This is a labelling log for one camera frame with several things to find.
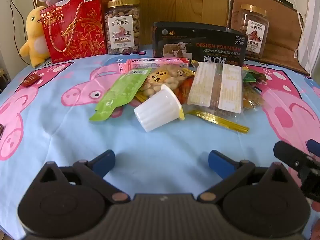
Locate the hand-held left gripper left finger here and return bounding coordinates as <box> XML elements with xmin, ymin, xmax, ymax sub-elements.
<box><xmin>37</xmin><ymin>149</ymin><xmax>131</xmax><ymax>204</ymax></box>

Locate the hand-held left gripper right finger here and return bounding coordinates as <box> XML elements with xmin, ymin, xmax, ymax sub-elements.
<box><xmin>199</xmin><ymin>149</ymin><xmax>288</xmax><ymax>204</ymax></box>

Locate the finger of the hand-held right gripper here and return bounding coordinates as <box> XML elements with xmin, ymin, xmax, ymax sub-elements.
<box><xmin>273</xmin><ymin>141</ymin><xmax>320</xmax><ymax>174</ymax></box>
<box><xmin>307</xmin><ymin>139</ymin><xmax>320</xmax><ymax>157</ymax></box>

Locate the clear seed snack packet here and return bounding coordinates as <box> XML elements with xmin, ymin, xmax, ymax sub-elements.
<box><xmin>241</xmin><ymin>70</ymin><xmax>268</xmax><ymax>110</ymax></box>

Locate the gold-edged clear packet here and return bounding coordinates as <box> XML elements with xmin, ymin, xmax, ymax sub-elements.
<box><xmin>185</xmin><ymin>110</ymin><xmax>250</xmax><ymax>134</ymax></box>

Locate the green snack packet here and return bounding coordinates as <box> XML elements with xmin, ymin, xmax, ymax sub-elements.
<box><xmin>89</xmin><ymin>68</ymin><xmax>153</xmax><ymax>122</ymax></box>

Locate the clear cake packet white label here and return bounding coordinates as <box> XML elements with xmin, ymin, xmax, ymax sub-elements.
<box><xmin>187</xmin><ymin>61</ymin><xmax>244</xmax><ymax>118</ymax></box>

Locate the white ribbed jelly cup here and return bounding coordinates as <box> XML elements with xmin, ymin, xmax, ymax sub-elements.
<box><xmin>134</xmin><ymin>84</ymin><xmax>185</xmax><ymax>132</ymax></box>

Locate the orange snack packet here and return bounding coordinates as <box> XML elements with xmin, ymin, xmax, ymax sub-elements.
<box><xmin>172</xmin><ymin>76</ymin><xmax>196</xmax><ymax>104</ymax></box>

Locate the clear peanut packet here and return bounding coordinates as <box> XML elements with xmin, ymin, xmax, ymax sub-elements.
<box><xmin>136</xmin><ymin>65</ymin><xmax>196</xmax><ymax>103</ymax></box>

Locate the small red candy packet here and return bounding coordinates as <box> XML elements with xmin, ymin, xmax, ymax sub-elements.
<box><xmin>22</xmin><ymin>74</ymin><xmax>41</xmax><ymax>87</ymax></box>

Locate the long pink snack box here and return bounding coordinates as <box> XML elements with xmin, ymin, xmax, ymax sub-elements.
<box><xmin>118</xmin><ymin>57</ymin><xmax>190</xmax><ymax>74</ymax></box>

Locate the black printed carton box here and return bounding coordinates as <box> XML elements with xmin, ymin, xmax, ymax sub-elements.
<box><xmin>152</xmin><ymin>22</ymin><xmax>248</xmax><ymax>67</ymax></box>

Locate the pecan jar with gold lid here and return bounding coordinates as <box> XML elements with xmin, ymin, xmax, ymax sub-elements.
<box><xmin>239</xmin><ymin>4</ymin><xmax>270</xmax><ymax>59</ymax></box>

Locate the cashew jar with gold lid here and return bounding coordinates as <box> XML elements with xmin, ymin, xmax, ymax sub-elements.
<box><xmin>104</xmin><ymin>0</ymin><xmax>141</xmax><ymax>55</ymax></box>

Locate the red biscuit gift box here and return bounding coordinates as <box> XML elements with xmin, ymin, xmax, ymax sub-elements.
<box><xmin>40</xmin><ymin>0</ymin><xmax>111</xmax><ymax>64</ymax></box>

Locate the yellow duck plush toy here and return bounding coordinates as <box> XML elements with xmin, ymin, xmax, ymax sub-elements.
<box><xmin>19</xmin><ymin>6</ymin><xmax>51</xmax><ymax>68</ymax></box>

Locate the wooden headboard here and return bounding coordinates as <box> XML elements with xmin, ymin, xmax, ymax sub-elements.
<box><xmin>30</xmin><ymin>0</ymin><xmax>229</xmax><ymax>53</ymax></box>

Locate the white cable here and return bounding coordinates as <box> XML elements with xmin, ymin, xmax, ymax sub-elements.
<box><xmin>287</xmin><ymin>0</ymin><xmax>305</xmax><ymax>63</ymax></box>

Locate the thin dark cable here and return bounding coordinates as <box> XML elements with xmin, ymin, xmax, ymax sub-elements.
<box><xmin>7</xmin><ymin>0</ymin><xmax>28</xmax><ymax>65</ymax></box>

